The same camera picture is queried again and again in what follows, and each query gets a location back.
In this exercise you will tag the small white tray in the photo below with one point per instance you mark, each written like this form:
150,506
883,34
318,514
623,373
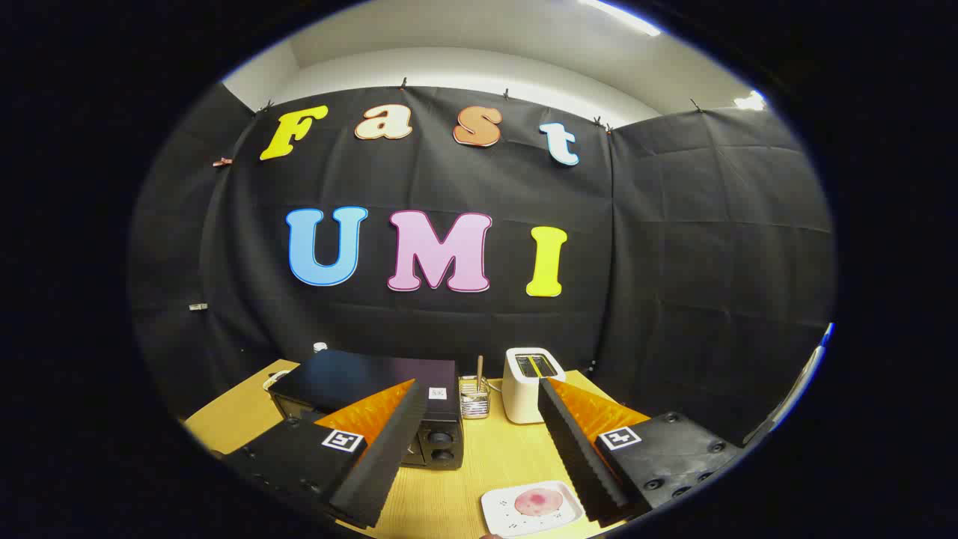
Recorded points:
271,380

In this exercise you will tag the round pink pastry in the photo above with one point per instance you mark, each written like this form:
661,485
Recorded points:
539,501

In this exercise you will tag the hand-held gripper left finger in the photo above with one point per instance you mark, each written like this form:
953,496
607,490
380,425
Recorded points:
385,457

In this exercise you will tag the black toaster oven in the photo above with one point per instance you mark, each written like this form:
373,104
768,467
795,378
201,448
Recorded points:
359,374

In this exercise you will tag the white square plate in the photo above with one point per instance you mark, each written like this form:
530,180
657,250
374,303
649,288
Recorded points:
498,516

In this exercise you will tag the wooden stick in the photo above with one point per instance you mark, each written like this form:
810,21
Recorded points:
480,370

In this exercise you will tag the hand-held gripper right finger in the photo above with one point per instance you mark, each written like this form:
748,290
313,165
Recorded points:
576,457

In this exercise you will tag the white pop-up toaster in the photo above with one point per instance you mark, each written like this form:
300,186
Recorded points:
524,400

